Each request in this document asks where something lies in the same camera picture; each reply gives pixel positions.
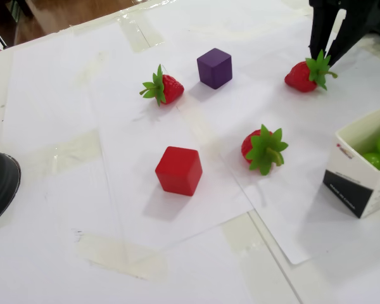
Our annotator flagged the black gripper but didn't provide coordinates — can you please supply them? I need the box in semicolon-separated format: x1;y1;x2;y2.
308;0;373;67

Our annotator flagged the white and black cardboard box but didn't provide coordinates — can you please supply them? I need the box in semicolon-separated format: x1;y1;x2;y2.
322;103;380;220

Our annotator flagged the red strawberry with short stem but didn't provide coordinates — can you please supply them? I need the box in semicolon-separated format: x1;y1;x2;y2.
284;49;339;93

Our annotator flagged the purple cube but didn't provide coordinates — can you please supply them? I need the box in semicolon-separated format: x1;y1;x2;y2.
196;47;233;91

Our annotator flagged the red strawberry with wide leaves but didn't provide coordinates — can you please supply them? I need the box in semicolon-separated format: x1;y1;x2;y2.
241;123;289;176

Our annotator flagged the red strawberry with curved stem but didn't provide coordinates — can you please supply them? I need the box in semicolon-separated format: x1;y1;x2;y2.
139;64;185;107

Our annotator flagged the clear tape strip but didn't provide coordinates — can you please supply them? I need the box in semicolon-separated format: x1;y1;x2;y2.
74;232;168;281
220;210;273;254
115;12;165;53

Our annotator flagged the red cube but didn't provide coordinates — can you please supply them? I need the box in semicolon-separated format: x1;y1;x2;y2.
155;146;203;197

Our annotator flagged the black round ribbed object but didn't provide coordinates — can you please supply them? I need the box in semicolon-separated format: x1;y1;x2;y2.
0;149;22;227

